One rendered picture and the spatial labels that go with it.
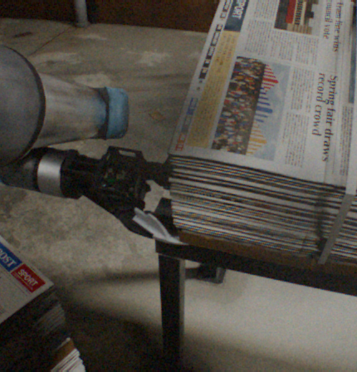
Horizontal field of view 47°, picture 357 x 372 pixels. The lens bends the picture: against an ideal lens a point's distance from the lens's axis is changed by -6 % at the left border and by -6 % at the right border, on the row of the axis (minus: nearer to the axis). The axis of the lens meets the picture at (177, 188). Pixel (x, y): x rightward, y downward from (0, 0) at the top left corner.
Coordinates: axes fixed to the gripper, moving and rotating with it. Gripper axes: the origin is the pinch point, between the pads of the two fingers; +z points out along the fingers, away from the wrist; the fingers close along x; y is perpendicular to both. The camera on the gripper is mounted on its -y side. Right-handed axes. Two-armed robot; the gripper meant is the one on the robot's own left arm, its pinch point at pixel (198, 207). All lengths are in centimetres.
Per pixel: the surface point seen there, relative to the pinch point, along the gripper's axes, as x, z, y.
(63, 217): 36, -82, -116
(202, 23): 274, -80, -199
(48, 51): 199, -196, -179
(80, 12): 263, -196, -188
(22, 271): -15.1, -27.3, -7.4
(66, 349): -24.3, -22.0, -25.2
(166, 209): 7.1, -9.7, -19.0
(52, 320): -20.6, -22.1, -14.8
